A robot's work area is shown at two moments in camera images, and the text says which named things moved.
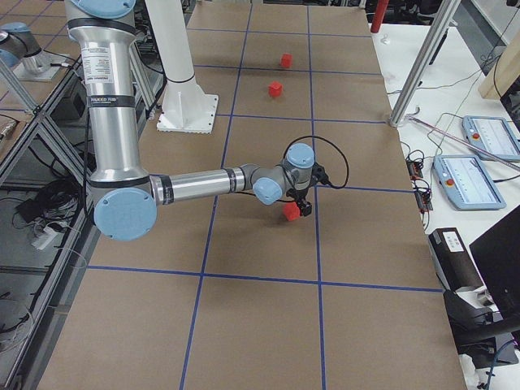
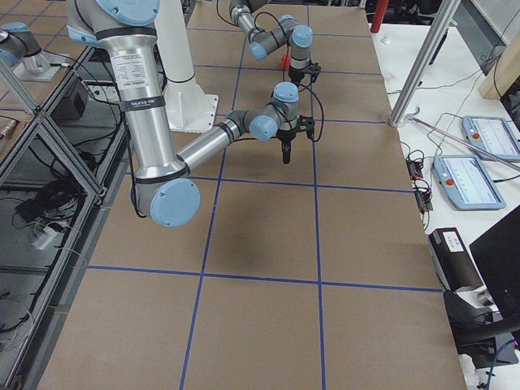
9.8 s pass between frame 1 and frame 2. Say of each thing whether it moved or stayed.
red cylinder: stayed
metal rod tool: stayed
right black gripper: moved
